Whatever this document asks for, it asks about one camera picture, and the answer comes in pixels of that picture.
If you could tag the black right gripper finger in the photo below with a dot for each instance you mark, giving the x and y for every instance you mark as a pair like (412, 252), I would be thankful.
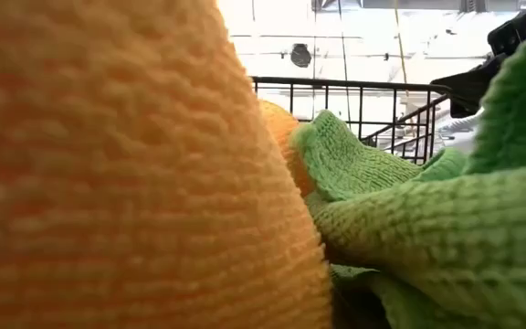
(466, 89)

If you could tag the orange microfiber towel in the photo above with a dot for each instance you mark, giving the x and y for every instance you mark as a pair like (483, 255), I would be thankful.
(281, 128)
(130, 183)

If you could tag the green microfiber towel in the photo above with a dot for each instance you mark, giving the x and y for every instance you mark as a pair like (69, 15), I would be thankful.
(427, 237)
(350, 160)

